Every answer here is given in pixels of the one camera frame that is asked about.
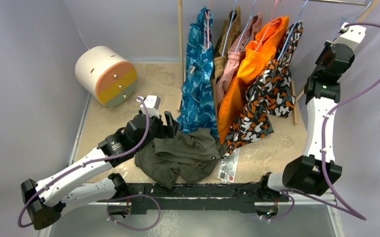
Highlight olive green shorts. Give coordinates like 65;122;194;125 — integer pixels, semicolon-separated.
134;128;227;189

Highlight light blue hanger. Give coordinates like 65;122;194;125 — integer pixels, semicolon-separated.
333;0;374;40

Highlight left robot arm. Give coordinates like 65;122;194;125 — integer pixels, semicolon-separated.
18;110;179;230

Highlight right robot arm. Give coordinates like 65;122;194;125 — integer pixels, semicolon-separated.
257;42;355;201

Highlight blue patterned shorts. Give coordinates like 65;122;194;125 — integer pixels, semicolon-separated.
177;7;219;138

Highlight blue hanger of camouflage shorts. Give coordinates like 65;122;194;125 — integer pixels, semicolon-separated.
277;0;309;60

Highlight pink hanger of orange shorts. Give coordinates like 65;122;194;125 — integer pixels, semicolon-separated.
255;0;279;52

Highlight camouflage orange black shorts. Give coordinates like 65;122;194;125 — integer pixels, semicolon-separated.
223;20;303;157

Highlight pink shorts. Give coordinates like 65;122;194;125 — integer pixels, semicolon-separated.
216;12;262;105

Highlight brown shorts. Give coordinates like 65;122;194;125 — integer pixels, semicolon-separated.
210;6;241;113

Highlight blue hanger of brown shorts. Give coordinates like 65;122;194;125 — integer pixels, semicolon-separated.
221;0;238;56

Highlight wooden clothes rack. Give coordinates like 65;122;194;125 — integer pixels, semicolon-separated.
176;0;380;113

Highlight round pastel drawer box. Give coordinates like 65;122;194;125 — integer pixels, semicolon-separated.
75;46;138;108

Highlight white printed tag card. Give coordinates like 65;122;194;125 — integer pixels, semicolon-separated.
217;148;240;184

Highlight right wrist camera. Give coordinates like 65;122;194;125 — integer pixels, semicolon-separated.
328;22;366;51

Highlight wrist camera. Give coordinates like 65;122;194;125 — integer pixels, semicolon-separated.
328;22;366;51
136;95;161;118

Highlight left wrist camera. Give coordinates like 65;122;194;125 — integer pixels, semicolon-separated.
136;95;161;118

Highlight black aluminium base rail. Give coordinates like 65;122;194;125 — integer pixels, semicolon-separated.
47;181;311;217

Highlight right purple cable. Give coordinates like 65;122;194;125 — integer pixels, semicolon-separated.
258;22;380;223

